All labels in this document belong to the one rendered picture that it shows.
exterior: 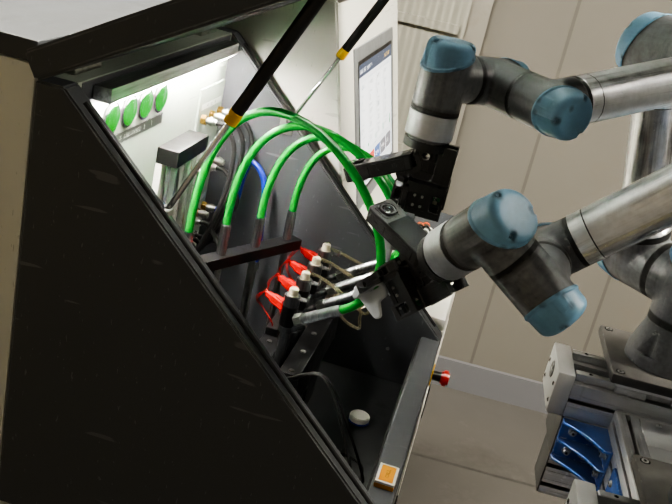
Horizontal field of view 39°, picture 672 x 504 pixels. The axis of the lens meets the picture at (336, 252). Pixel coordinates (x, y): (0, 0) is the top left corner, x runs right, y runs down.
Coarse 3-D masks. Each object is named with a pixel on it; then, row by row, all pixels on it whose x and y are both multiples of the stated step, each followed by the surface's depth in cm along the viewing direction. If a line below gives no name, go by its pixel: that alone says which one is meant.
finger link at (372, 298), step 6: (354, 288) 139; (372, 288) 138; (378, 288) 136; (384, 288) 135; (354, 294) 140; (360, 294) 139; (366, 294) 138; (372, 294) 137; (378, 294) 136; (384, 294) 135; (366, 300) 139; (372, 300) 138; (378, 300) 137; (366, 306) 139; (372, 306) 138; (378, 306) 137; (372, 312) 139; (378, 312) 138; (378, 318) 138
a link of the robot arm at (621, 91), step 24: (528, 72) 139; (600, 72) 140; (624, 72) 141; (648, 72) 143; (528, 96) 136; (552, 96) 133; (576, 96) 132; (600, 96) 137; (624, 96) 140; (648, 96) 142; (528, 120) 137; (552, 120) 132; (576, 120) 133; (600, 120) 141
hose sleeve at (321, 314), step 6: (330, 306) 147; (336, 306) 145; (306, 312) 149; (312, 312) 148; (318, 312) 147; (324, 312) 147; (330, 312) 146; (336, 312) 145; (300, 318) 150; (306, 318) 149; (312, 318) 148; (318, 318) 148; (324, 318) 147
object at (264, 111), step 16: (256, 112) 147; (272, 112) 145; (288, 112) 144; (320, 128) 142; (336, 144) 140; (208, 160) 155; (352, 176) 139; (368, 192) 139; (192, 208) 159; (368, 208) 138; (192, 224) 160; (384, 240) 139; (384, 256) 139; (352, 304) 143
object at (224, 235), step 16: (288, 128) 159; (304, 128) 158; (256, 144) 161; (352, 144) 158; (240, 176) 164; (384, 192) 159; (224, 224) 167; (224, 240) 168; (320, 304) 168; (336, 304) 167
